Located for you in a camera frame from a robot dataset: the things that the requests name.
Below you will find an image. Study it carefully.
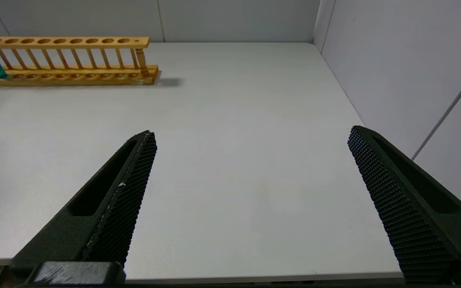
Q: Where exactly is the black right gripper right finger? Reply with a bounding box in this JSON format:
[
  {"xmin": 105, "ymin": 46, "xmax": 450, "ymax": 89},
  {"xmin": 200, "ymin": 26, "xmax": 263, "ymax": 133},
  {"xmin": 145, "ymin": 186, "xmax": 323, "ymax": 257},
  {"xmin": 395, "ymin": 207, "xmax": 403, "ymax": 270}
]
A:
[{"xmin": 347, "ymin": 125, "xmax": 461, "ymax": 285}]

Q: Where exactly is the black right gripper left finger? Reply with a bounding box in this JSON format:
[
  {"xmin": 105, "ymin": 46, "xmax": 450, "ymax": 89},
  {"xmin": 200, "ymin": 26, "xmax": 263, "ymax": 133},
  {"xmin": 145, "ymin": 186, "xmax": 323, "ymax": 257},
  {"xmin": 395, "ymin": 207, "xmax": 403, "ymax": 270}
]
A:
[{"xmin": 10, "ymin": 130, "xmax": 158, "ymax": 282}]

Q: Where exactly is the wooden test tube rack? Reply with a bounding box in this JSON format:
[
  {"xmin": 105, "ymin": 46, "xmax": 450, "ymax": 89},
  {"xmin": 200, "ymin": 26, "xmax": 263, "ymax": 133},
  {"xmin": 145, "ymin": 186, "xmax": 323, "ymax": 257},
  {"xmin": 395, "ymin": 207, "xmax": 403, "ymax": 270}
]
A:
[{"xmin": 0, "ymin": 36, "xmax": 159, "ymax": 88}]

